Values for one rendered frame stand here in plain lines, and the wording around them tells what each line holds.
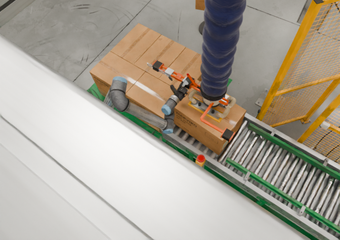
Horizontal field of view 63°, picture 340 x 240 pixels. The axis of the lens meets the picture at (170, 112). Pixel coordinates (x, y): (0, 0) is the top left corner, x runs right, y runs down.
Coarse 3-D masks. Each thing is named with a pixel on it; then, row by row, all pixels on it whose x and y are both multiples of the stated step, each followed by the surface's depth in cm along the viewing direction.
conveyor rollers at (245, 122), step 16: (240, 128) 300; (192, 144) 297; (240, 144) 292; (272, 144) 290; (240, 160) 284; (272, 160) 282; (288, 176) 273; (320, 176) 272; (288, 192) 267; (304, 192) 265; (336, 192) 264; (320, 208) 258; (320, 224) 253; (336, 224) 250
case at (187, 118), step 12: (180, 108) 271; (192, 108) 270; (216, 108) 268; (240, 108) 267; (180, 120) 287; (192, 120) 265; (228, 120) 261; (240, 120) 270; (192, 132) 289; (204, 132) 267; (216, 132) 256; (204, 144) 291; (216, 144) 269
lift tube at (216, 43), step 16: (224, 0) 142; (240, 0) 144; (224, 16) 151; (240, 16) 155; (208, 32) 169; (224, 32) 162; (208, 48) 178; (224, 48) 174; (208, 64) 193; (224, 64) 188
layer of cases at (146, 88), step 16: (144, 32) 375; (128, 48) 364; (144, 48) 362; (160, 48) 360; (176, 48) 359; (112, 64) 353; (128, 64) 351; (144, 64) 350; (176, 64) 346; (192, 64) 345; (96, 80) 360; (128, 80) 339; (144, 80) 338; (160, 80) 337; (176, 80) 335; (128, 96) 329; (144, 96) 327; (160, 96) 326; (160, 112) 316
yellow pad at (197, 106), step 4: (196, 100) 256; (188, 104) 255; (192, 104) 254; (196, 104) 254; (200, 104) 250; (196, 108) 252; (200, 108) 251; (212, 108) 251; (208, 112) 249; (212, 112) 246; (216, 112) 248; (220, 112) 249; (208, 116) 248; (212, 116) 247; (216, 120) 246; (220, 120) 245
